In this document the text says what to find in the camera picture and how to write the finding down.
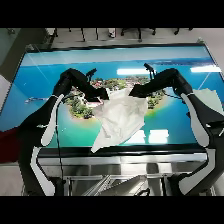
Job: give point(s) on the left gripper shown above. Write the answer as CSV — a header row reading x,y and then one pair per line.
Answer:
x,y
101,94

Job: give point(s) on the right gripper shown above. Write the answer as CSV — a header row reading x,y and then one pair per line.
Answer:
x,y
138,91

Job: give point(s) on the white shirt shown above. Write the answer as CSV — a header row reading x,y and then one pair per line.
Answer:
x,y
121,120

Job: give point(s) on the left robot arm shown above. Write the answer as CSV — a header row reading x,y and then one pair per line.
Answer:
x,y
39,124

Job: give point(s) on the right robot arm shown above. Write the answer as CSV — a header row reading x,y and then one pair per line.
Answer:
x,y
207,117

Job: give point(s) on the black office chair base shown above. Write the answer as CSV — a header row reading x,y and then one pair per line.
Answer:
x,y
139,32

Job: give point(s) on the red garment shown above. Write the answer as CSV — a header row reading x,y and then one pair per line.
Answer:
x,y
8,146

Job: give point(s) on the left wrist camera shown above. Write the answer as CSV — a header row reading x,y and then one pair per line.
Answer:
x,y
91,72

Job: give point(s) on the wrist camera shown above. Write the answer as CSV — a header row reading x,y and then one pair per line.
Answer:
x,y
91,72
149,67

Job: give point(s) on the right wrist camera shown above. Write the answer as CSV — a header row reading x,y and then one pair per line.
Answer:
x,y
149,67

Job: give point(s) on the silver frame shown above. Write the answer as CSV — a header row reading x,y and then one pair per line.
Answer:
x,y
120,170

